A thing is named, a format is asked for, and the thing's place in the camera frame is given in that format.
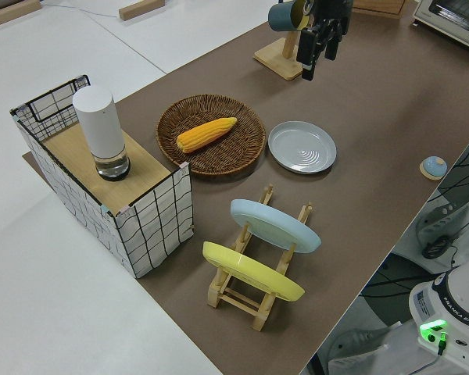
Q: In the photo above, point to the wooden mug tree stand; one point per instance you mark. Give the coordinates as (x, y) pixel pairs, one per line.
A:
(277, 58)

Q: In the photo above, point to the brown wicker basket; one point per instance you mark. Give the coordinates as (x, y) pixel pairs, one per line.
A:
(226, 158)

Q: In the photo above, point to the light blue plate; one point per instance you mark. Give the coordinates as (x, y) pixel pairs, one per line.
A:
(273, 226)

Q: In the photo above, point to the yellow corn cob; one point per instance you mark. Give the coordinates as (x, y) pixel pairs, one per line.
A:
(205, 134)

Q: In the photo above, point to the teal mug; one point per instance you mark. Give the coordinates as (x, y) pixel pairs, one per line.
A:
(280, 17)

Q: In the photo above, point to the blue bell on wooden base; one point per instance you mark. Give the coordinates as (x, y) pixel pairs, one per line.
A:
(434, 166)

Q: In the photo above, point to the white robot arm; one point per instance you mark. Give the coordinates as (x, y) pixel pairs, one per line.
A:
(453, 301)

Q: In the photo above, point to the brown table mat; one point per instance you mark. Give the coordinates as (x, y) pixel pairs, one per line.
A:
(375, 164)

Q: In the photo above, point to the yellow plate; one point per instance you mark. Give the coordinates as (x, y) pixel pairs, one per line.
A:
(250, 269)

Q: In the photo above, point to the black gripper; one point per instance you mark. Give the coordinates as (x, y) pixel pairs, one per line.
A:
(332, 11)

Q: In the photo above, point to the short wooden block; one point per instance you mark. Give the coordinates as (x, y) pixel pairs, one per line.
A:
(140, 9)

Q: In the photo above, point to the gray table clamp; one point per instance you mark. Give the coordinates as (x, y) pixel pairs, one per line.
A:
(437, 224)
(359, 340)

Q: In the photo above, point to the white cylinder bottle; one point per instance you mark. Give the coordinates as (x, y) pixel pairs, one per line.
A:
(99, 125)

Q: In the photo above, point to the wooden plate rack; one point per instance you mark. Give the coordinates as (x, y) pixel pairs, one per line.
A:
(238, 301)

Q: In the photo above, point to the white toaster oven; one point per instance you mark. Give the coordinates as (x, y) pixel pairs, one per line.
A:
(449, 13)

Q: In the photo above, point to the long wooden block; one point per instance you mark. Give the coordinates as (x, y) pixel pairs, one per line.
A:
(11, 12)

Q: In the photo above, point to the gray plate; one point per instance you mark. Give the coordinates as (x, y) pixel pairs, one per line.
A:
(301, 147)

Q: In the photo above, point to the grid-patterned box with wooden top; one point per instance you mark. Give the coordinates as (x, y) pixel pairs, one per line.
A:
(156, 226)

